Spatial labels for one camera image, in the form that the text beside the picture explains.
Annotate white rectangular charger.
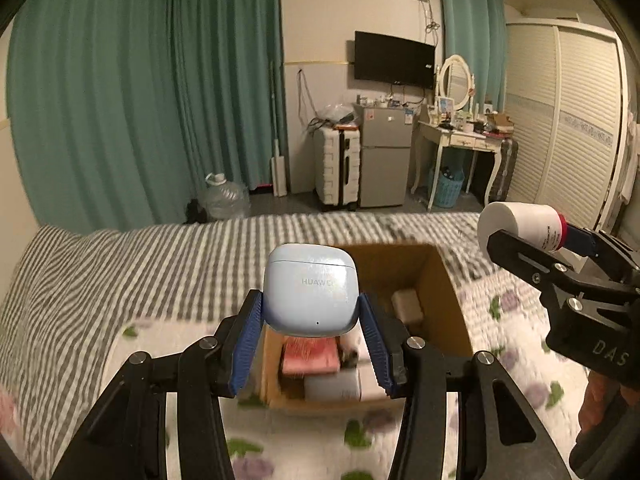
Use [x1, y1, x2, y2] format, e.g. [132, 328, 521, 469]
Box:
[392, 288, 424, 326]

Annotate white dressing table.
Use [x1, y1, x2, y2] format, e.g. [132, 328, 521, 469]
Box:
[410, 119, 502, 212]

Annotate brown cardboard box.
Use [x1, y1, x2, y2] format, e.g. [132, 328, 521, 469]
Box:
[259, 244, 473, 415]

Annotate dark suitcase by table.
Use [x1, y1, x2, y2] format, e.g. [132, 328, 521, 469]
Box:
[489, 139, 518, 202]

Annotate right hand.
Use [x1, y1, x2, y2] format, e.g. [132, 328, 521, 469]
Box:
[578, 370, 620, 432]

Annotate teal right curtain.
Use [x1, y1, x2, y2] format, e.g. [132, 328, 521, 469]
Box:
[442, 0, 506, 110]

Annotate oval vanity mirror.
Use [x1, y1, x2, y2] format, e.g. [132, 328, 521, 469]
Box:
[435, 54, 475, 112]

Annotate black wall television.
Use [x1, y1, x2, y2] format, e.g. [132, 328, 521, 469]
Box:
[354, 30, 435, 90]

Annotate grey checked bedsheet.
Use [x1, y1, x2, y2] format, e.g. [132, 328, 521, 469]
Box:
[1, 212, 495, 479]

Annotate white bottle red cap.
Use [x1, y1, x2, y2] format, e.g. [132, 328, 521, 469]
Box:
[477, 202, 568, 254]

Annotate white square power adapter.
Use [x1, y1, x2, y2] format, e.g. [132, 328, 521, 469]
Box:
[304, 363, 387, 402]

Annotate clear water jug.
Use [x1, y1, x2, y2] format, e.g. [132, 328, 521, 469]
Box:
[202, 174, 250, 222]

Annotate white louvered wardrobe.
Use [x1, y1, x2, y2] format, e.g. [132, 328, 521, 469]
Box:
[506, 18, 628, 229]

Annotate white suitcase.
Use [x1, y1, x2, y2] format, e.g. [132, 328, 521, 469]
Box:
[312, 125, 360, 209]

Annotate teal window curtain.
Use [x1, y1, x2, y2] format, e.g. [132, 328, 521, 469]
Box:
[6, 0, 285, 233]

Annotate floral white quilt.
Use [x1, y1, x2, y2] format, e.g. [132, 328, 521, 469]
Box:
[100, 271, 587, 479]

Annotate silver mini fridge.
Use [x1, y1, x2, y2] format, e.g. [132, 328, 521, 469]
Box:
[355, 104, 413, 208]

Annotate pink patterned card box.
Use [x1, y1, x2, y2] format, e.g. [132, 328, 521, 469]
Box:
[281, 337, 341, 377]

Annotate light blue earbuds case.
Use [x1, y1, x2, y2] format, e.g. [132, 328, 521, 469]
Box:
[262, 244, 359, 338]

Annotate blue laundry basket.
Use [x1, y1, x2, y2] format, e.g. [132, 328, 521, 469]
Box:
[427, 166, 464, 209]

